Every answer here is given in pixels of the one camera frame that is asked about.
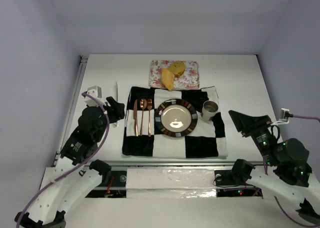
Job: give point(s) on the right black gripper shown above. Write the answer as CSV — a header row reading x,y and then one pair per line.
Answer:
x,y
253,127

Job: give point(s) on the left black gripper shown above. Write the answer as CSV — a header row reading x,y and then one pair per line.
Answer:
x,y
110,112

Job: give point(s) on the stainless steel serving tongs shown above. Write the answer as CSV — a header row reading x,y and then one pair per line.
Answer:
x,y
116,99

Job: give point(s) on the long bread piece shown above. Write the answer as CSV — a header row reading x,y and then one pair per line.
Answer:
x,y
167,78

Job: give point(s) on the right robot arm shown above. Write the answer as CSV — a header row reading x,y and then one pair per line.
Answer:
x,y
286,170

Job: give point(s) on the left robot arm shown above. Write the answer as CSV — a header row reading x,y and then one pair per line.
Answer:
x,y
76,173

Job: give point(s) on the round bread piece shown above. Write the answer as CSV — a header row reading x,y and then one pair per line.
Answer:
x,y
177,68

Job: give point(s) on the copper knife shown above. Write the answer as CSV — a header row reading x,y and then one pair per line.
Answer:
x,y
135,117

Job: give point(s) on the copper spoon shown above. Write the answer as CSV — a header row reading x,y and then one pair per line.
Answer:
x,y
143,105

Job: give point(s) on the copper fork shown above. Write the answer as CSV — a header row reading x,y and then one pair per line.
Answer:
x,y
149,107

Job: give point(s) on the metal cup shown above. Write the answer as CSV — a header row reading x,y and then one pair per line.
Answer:
x,y
209,110

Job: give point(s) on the black white checkered cloth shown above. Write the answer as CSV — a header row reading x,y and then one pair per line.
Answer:
x,y
208,140

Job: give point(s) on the dark rimmed ceramic plate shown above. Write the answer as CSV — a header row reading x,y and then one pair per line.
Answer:
x,y
176,118

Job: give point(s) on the floral rectangular tray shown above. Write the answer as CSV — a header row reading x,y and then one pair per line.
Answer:
x,y
189,80

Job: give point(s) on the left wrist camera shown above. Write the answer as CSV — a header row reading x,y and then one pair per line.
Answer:
x,y
96,93

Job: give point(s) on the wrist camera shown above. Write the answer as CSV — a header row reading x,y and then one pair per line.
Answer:
x,y
96,93
285,115

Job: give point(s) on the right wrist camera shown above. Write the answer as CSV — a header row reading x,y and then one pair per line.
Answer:
x,y
285,115

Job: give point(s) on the aluminium front rail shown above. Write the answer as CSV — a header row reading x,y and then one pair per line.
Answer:
x,y
119,169

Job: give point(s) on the aluminium rail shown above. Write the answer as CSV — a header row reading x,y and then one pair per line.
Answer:
x,y
83,60
119,169

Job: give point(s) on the aluminium left rail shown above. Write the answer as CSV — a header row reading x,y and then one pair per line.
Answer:
x,y
83,60

